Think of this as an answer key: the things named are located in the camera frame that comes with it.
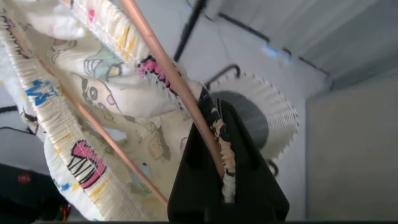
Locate white curtain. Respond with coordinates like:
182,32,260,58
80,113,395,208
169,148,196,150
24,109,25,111
214,0,398,91

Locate pink clothes hanger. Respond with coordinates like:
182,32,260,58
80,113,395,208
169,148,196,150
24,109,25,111
37,0,226,208

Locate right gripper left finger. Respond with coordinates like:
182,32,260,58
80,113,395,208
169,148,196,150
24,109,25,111
167,122,225,222

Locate black clothes rack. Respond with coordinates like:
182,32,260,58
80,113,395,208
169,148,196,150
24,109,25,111
172,0,208,62

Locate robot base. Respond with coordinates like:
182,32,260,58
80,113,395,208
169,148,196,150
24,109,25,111
0,163,72,223

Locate white laundry basket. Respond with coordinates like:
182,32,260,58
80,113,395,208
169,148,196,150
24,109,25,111
203,63,300,179

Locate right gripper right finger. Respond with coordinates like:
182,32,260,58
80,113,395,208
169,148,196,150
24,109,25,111
217,98,290,222

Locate cream printed garment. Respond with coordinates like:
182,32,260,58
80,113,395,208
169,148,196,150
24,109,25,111
0,0,237,222

